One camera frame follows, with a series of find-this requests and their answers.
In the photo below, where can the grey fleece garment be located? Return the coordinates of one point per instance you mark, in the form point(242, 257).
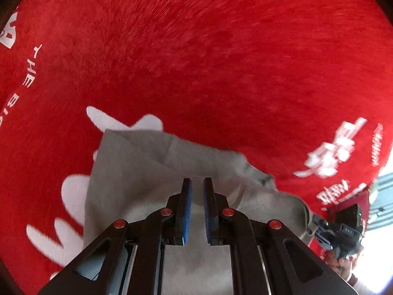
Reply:
point(135, 173)

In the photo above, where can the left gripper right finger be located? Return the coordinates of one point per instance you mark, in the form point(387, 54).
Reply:
point(266, 257)

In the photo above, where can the red printed bed blanket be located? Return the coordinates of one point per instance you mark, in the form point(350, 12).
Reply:
point(302, 88)

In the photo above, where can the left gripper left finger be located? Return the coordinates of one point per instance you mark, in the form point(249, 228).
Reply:
point(128, 257)

